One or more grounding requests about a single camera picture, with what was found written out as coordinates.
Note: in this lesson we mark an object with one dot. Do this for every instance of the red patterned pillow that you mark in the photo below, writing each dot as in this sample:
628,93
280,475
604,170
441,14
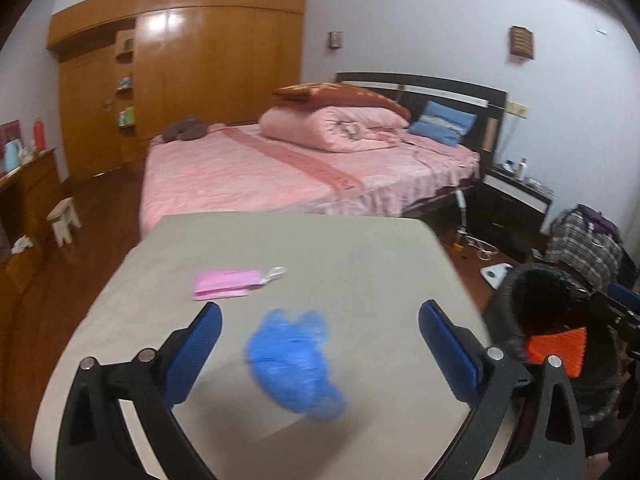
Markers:
340,94

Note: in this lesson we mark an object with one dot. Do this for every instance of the folded pink quilt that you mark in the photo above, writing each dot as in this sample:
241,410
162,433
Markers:
310,127

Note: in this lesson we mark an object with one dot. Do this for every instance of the dark wooden bed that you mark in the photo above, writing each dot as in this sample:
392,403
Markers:
370,79

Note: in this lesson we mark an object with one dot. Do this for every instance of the small dark wall ornament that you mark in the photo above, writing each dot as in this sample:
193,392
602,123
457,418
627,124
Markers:
335,40

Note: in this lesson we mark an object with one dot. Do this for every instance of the beige wall socket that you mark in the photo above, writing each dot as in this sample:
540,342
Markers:
515,108

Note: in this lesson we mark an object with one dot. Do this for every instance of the small white stool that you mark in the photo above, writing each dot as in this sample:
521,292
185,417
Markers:
65,220

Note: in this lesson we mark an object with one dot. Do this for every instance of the crumpled white cloth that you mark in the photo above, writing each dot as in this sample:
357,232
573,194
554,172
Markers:
22,245

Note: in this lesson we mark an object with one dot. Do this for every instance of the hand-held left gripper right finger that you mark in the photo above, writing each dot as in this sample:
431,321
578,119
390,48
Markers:
447,350

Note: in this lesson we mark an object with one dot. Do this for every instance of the small red photo frame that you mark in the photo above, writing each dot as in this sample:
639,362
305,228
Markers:
9,130

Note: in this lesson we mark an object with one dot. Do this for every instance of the dark grey plush slipper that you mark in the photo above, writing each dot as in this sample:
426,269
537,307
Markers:
196,129
174,132

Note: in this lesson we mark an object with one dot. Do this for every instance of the blue disposable shoe cover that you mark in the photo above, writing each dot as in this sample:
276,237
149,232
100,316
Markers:
290,365

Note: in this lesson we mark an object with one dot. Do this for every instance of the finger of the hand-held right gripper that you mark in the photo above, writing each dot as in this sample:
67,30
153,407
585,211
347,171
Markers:
625,296
620,316

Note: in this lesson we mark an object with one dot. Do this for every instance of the small clear plastic wrapper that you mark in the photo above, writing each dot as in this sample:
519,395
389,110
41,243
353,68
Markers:
275,273

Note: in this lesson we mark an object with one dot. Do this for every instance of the black nightstand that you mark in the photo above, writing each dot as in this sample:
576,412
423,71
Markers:
505,210

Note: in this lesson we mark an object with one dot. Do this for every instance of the blue pillow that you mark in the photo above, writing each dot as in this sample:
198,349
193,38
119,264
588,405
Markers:
442,122

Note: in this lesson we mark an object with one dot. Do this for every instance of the red thermos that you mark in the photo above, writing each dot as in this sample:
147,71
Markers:
38,135

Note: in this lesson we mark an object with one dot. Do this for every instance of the beige tablecloth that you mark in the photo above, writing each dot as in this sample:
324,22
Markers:
325,250

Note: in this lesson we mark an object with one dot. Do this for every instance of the light blue electric kettle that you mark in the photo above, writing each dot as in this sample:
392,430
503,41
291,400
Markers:
12,154

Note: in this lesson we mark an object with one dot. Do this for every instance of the white electric blanket controller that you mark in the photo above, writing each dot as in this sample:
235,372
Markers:
462,200

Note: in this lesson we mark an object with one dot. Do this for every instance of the dark wooden wall hanging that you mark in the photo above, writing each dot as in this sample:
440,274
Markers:
522,42

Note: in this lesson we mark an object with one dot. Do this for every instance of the pink packet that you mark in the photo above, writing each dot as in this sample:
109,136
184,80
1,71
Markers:
225,284

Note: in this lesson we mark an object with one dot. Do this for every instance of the brown wooden wardrobe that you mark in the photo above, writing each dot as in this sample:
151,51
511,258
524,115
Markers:
210,60

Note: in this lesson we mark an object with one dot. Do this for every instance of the white bottle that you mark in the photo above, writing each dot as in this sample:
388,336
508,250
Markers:
522,170

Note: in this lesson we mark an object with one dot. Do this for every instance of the pink bedspread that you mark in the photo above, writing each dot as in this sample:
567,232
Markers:
240,175

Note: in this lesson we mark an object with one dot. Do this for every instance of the bin with black liner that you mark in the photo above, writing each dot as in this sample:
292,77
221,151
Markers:
550,305

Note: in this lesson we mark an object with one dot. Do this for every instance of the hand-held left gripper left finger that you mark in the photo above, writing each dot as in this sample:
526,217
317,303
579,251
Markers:
200,345

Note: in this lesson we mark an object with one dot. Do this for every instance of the wooden side cabinet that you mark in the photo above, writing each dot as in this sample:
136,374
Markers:
35,185

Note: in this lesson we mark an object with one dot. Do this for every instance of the plaid cloth bag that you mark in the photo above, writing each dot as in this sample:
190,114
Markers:
580,250

